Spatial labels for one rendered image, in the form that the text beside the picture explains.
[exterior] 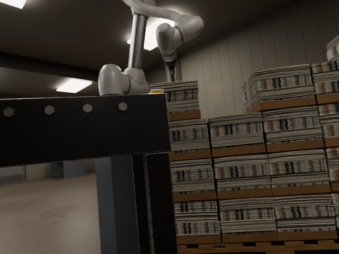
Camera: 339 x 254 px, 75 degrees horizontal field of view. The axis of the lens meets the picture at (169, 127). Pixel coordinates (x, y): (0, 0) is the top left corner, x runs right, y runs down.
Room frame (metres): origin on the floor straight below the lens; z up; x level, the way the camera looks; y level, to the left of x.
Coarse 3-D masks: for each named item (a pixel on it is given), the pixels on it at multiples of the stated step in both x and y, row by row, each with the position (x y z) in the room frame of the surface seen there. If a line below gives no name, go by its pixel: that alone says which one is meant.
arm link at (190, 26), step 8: (128, 0) 1.30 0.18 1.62; (136, 0) 1.28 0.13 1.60; (136, 8) 1.28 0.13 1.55; (144, 8) 1.26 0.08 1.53; (152, 8) 1.25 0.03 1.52; (160, 8) 1.24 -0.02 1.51; (152, 16) 1.28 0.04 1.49; (160, 16) 1.26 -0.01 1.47; (168, 16) 1.24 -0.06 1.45; (176, 16) 1.21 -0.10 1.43; (184, 16) 1.17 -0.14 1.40; (192, 16) 1.17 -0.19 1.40; (176, 24) 1.18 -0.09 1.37; (184, 24) 1.15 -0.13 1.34; (192, 24) 1.15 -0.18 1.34; (200, 24) 1.17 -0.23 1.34; (184, 32) 1.15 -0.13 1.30; (192, 32) 1.16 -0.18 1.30; (200, 32) 1.21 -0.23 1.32; (184, 40) 1.19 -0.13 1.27
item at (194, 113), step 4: (176, 112) 1.26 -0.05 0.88; (180, 112) 1.25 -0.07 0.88; (184, 112) 1.25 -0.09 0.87; (188, 112) 1.25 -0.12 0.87; (192, 112) 1.25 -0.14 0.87; (196, 112) 1.24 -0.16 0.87; (200, 112) 1.28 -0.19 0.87; (168, 116) 1.26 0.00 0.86; (172, 116) 1.26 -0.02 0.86; (176, 116) 1.26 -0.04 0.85; (180, 116) 1.26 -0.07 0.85; (184, 116) 1.25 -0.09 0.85; (188, 116) 1.25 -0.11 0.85; (192, 116) 1.25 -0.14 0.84; (196, 116) 1.25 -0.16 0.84; (200, 116) 1.24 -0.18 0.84
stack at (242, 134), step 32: (192, 128) 1.24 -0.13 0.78; (224, 128) 1.23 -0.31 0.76; (256, 128) 1.20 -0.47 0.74; (288, 128) 1.18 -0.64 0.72; (320, 128) 1.16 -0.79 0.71; (192, 160) 1.24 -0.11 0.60; (224, 160) 1.22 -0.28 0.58; (256, 160) 1.20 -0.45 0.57; (288, 160) 1.17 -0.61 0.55; (320, 160) 1.15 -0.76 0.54; (192, 192) 1.25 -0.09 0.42; (192, 224) 1.25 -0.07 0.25; (224, 224) 1.22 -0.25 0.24; (256, 224) 1.21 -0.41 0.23; (288, 224) 1.19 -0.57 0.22; (320, 224) 1.17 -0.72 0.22
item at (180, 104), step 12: (156, 84) 1.26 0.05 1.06; (168, 84) 1.25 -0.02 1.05; (180, 84) 1.25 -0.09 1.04; (192, 84) 1.24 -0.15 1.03; (168, 96) 1.26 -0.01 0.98; (180, 96) 1.26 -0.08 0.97; (192, 96) 1.25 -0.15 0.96; (168, 108) 1.27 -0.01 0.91; (180, 108) 1.26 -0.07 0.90; (192, 108) 1.25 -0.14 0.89
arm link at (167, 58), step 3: (162, 54) 1.24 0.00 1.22; (171, 54) 1.22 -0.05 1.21; (174, 54) 1.24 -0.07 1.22; (162, 57) 1.27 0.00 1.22; (165, 57) 1.24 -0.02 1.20; (168, 57) 1.24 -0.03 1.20; (171, 57) 1.24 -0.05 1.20; (174, 57) 1.25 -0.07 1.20; (165, 60) 1.27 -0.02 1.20; (168, 60) 1.26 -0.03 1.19; (171, 60) 1.26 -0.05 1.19
